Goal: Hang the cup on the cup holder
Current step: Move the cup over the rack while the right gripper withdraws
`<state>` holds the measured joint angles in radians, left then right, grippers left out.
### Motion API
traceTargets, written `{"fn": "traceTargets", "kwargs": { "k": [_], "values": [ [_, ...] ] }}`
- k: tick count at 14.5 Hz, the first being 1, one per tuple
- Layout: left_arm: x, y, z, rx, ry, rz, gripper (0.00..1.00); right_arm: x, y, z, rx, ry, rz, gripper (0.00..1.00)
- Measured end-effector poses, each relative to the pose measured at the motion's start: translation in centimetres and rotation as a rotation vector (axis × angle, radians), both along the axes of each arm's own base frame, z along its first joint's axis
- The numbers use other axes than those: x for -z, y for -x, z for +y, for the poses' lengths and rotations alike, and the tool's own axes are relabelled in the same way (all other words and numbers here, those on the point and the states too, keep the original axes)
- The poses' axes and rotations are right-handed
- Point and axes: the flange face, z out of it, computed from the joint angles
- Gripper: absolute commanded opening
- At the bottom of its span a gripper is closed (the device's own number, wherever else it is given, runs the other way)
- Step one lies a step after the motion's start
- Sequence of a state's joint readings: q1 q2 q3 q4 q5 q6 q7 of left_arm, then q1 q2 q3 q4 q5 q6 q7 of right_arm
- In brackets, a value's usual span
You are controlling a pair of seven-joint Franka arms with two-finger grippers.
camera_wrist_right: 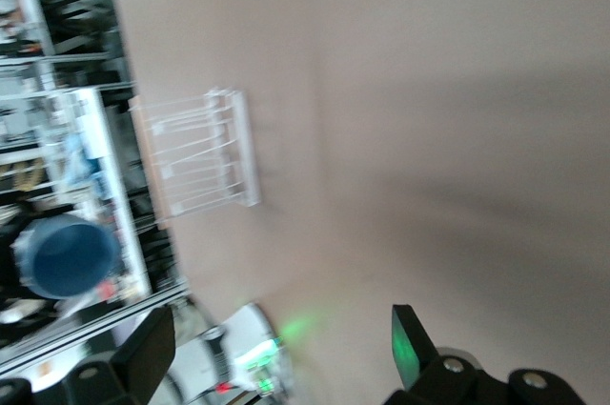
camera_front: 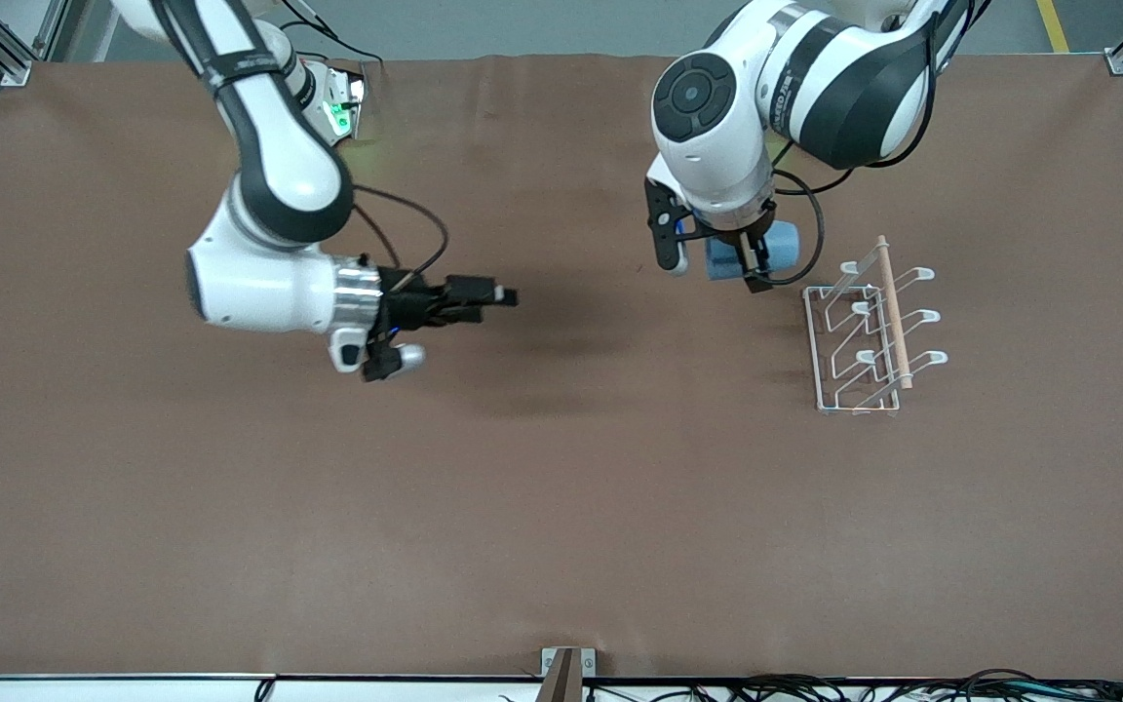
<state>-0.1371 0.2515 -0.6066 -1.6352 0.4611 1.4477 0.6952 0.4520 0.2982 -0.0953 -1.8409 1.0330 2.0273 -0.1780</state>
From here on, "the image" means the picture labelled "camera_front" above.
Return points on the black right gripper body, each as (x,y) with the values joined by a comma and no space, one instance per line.
(408,307)

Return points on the blue plastic cup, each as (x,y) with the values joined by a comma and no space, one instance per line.
(784,244)

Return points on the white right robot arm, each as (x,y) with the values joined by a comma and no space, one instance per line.
(279,166)

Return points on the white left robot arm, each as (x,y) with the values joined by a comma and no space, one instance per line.
(717,146)

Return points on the brown table cover mat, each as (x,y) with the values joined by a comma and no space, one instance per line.
(561,507)

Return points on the metal table edge bracket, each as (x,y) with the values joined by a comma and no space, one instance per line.
(566,673)

